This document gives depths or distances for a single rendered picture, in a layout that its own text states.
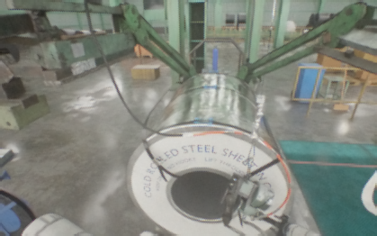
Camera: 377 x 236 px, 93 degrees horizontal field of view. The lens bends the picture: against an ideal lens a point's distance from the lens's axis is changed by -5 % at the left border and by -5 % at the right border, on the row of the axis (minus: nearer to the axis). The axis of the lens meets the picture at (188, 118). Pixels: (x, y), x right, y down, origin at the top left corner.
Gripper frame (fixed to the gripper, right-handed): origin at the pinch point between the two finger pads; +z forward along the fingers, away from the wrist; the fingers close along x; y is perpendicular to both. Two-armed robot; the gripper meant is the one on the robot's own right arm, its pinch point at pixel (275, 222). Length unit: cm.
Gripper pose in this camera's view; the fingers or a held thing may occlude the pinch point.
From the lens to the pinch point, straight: 138.4
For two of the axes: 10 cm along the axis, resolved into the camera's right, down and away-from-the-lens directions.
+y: -8.9, -4.6, 0.1
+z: -1.2, 2.4, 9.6
